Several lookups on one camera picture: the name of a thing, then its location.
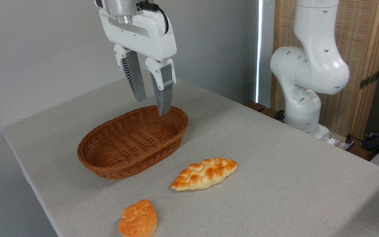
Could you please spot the grey tablecloth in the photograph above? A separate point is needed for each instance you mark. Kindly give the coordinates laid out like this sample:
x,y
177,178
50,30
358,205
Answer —
x,y
275,197

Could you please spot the dark brown wooden base board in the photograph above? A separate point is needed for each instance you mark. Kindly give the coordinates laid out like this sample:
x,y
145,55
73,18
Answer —
x,y
254,105

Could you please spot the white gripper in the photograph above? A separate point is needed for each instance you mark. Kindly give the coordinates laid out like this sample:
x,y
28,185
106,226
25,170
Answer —
x,y
143,36

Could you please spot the round orange bread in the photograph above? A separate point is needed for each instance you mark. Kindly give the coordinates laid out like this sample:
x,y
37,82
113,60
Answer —
x,y
138,220

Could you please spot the brown woven wicker basket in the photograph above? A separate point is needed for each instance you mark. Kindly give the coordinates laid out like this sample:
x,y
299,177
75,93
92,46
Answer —
x,y
127,164

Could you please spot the long braided golden bread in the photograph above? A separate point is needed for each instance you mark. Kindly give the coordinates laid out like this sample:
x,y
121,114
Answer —
x,y
202,174

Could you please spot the dark metal screen hinge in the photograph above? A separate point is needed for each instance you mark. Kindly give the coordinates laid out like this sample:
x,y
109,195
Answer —
x,y
369,80

